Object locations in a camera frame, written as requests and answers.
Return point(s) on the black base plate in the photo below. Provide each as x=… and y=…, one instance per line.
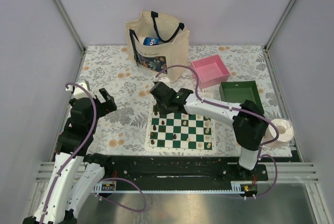
x=169, y=173

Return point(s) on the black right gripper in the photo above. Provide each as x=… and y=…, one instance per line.
x=162, y=111

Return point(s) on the pink plastic box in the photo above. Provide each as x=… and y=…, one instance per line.
x=210, y=70

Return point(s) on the green plastic box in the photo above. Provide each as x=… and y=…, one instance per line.
x=239, y=91

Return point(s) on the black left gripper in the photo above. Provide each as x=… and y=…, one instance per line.
x=107, y=106

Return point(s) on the green white chess board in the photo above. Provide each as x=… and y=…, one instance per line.
x=173, y=130

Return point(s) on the blue white bottle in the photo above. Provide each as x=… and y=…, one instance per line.
x=150, y=41

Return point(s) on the beige canvas tote bag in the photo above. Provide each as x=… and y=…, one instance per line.
x=173, y=49

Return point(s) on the white toilet paper roll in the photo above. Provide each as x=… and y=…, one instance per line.
x=286, y=133

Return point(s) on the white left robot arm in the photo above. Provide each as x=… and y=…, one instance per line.
x=75, y=173

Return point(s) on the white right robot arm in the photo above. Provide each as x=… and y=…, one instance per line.
x=248, y=123

